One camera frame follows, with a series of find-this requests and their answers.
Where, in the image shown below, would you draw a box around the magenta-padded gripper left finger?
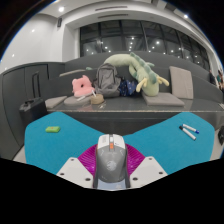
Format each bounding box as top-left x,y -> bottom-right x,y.
56,143 -> 100,190

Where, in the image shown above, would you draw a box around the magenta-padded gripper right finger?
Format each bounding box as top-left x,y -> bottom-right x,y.
125,143 -> 168,188

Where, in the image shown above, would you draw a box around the grey and white computer mouse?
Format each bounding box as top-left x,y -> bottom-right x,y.
92,133 -> 131,191

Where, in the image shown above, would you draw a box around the small green eraser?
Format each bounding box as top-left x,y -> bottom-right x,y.
45,125 -> 62,134

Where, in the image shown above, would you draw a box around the blue-capped white marker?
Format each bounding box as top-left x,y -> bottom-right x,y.
182,123 -> 200,135

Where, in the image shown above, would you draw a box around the round grey cushion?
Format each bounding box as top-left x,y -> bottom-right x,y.
63,94 -> 93,108

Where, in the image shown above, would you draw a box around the small square grey cushion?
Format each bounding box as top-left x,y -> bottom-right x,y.
44,95 -> 68,110

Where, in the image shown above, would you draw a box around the black suitcase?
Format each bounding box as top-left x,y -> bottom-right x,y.
18,70 -> 48,129

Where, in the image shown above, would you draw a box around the flat grey seat cushion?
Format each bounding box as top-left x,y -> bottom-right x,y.
141,92 -> 186,108

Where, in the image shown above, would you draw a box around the brown woven hat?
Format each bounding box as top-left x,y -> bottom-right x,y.
90,93 -> 105,106

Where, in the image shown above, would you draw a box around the black bag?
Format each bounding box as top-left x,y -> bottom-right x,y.
217,125 -> 224,146

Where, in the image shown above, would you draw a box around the pink plush cushion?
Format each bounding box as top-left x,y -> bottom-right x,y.
71,74 -> 96,98

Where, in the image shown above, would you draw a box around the dark blue starry cloth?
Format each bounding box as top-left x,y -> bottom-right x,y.
117,78 -> 138,98

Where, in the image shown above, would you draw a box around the green dragon plush toy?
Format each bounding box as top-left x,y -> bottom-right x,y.
103,51 -> 170,98

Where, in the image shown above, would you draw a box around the upright beige cushion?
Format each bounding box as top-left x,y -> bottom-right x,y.
168,65 -> 195,100

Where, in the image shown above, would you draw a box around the grey backpack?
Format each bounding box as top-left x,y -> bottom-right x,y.
93,62 -> 123,98

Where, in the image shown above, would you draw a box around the person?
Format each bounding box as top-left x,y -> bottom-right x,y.
209,69 -> 217,85
216,68 -> 224,92

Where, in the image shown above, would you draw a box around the grey stepped bench seating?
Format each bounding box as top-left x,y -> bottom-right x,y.
0,50 -> 224,134

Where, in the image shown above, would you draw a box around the ceiling spot lights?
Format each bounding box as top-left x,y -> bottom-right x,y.
30,5 -> 190,34

